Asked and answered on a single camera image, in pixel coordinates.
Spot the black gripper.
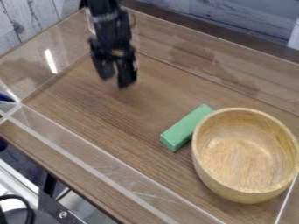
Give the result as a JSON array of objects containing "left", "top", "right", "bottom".
[{"left": 89, "top": 12, "right": 138, "bottom": 88}]

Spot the green rectangular block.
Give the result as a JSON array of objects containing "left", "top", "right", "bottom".
[{"left": 161, "top": 104, "right": 214, "bottom": 152}]

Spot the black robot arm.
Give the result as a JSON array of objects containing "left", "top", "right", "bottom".
[{"left": 86, "top": 0, "right": 138, "bottom": 88}]

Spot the brown wooden bowl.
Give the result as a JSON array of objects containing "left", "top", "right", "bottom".
[{"left": 191, "top": 108, "right": 299, "bottom": 204}]

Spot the blue object at left edge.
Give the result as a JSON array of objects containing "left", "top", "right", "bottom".
[{"left": 0, "top": 93, "right": 15, "bottom": 102}]

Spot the black table leg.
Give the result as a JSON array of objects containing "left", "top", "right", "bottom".
[{"left": 43, "top": 174, "right": 58, "bottom": 197}]

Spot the clear acrylic corner bracket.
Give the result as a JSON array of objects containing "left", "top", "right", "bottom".
[{"left": 86, "top": 7, "right": 97, "bottom": 36}]

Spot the clear acrylic front wall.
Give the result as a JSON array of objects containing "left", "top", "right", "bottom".
[{"left": 0, "top": 84, "right": 225, "bottom": 224}]

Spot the black metal mount plate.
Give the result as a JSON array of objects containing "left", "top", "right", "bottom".
[{"left": 38, "top": 191, "right": 87, "bottom": 224}]

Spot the black cable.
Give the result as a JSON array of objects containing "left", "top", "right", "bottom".
[{"left": 0, "top": 194, "right": 34, "bottom": 224}]

